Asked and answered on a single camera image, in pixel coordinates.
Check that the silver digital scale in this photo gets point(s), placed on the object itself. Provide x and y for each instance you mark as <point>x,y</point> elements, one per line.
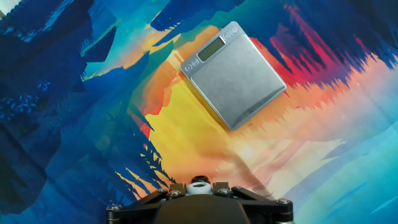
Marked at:
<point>236,81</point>

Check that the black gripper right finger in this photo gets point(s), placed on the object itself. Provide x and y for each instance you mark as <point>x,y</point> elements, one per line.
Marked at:
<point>267,211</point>

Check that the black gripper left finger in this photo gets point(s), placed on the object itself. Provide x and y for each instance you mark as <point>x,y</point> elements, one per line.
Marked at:
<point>136,211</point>

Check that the forest sunset printed cloth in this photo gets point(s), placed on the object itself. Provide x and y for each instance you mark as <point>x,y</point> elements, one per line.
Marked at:
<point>77,124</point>

